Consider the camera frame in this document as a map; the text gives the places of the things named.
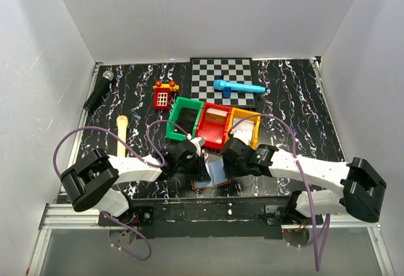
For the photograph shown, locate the red toy phone booth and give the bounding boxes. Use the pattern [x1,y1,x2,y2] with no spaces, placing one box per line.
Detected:
[153,80,179,110]

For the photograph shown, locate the red plastic bin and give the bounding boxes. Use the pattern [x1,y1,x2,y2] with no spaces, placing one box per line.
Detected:
[196,102,232,150]

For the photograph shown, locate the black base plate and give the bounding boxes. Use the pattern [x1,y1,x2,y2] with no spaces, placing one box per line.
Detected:
[131,195,304,241]

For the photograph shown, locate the blue toy microphone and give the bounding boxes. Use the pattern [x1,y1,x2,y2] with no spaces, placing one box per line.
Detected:
[213,80,266,99]

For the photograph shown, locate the black item in green bin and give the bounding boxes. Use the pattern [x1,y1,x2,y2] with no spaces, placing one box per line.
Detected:
[175,107,198,134]

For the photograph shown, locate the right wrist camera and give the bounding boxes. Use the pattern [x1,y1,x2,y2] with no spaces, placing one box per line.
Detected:
[232,129,253,145]

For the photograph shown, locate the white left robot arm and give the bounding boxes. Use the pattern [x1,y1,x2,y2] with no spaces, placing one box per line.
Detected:
[60,137,205,217]

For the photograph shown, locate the black microphone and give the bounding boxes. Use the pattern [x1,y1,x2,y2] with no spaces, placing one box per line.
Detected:
[83,70,114,113]

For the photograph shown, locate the yellow plastic bin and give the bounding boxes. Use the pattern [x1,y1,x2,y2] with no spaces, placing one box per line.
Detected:
[225,107,261,149]

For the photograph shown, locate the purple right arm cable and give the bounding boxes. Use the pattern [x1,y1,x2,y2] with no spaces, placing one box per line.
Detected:
[225,114,331,272]

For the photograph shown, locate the black and white checkerboard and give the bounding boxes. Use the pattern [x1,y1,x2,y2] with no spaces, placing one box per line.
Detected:
[190,57,257,110]

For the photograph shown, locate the beige toy microphone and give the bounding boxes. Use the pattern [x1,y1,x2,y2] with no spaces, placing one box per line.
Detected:
[117,115,129,158]

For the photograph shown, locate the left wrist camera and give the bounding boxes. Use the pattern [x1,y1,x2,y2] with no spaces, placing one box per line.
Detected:
[190,136,205,156]

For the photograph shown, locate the brown leather card holder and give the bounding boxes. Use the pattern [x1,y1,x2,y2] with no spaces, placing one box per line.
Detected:
[191,159,232,191]

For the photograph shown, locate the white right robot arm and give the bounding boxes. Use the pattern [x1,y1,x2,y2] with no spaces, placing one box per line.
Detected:
[220,138,387,223]

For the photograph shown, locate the brown box in red bin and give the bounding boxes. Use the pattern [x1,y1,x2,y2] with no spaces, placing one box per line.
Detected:
[205,108,229,125]

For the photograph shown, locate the white cards in yellow bin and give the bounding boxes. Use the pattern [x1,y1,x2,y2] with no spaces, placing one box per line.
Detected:
[233,120,255,135]

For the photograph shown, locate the green plastic bin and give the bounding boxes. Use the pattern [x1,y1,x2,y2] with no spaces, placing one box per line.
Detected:
[165,97,205,141]

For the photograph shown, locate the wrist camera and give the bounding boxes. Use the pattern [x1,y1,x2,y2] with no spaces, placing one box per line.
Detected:
[232,129,253,145]
[190,136,205,156]

